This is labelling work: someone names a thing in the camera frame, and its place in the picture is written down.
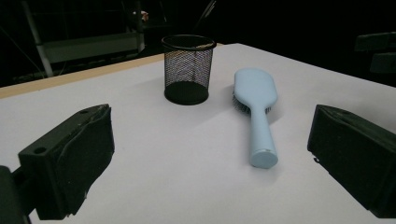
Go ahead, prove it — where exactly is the grey metal shelf beam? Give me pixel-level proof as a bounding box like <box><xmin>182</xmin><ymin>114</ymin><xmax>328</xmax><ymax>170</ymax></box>
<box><xmin>41</xmin><ymin>31</ymin><xmax>147</xmax><ymax>64</ymax></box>

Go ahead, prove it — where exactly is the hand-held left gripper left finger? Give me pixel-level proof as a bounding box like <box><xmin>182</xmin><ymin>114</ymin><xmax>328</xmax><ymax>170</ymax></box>
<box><xmin>18</xmin><ymin>104</ymin><xmax>116</xmax><ymax>221</ymax></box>

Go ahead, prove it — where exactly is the thin black stand rod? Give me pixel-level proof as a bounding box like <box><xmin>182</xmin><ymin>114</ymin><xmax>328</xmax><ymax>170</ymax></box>
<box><xmin>194</xmin><ymin>0</ymin><xmax>218</xmax><ymax>31</ymax></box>

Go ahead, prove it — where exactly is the light blue hairbrush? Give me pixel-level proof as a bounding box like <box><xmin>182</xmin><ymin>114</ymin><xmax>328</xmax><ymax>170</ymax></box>
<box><xmin>232</xmin><ymin>67</ymin><xmax>279</xmax><ymax>170</ymax></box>

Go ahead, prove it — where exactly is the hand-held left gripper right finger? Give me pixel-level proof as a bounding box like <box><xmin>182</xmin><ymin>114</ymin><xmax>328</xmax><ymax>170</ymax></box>
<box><xmin>306</xmin><ymin>104</ymin><xmax>396</xmax><ymax>219</ymax></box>

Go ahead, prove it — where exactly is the grey metal stand pole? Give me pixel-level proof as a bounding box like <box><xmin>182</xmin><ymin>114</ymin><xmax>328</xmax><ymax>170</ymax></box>
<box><xmin>21</xmin><ymin>0</ymin><xmax>54</xmax><ymax>78</ymax></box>

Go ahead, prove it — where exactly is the black mesh pen holder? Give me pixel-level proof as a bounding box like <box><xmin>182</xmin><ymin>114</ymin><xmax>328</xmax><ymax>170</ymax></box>
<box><xmin>161</xmin><ymin>34</ymin><xmax>218</xmax><ymax>106</ymax></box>

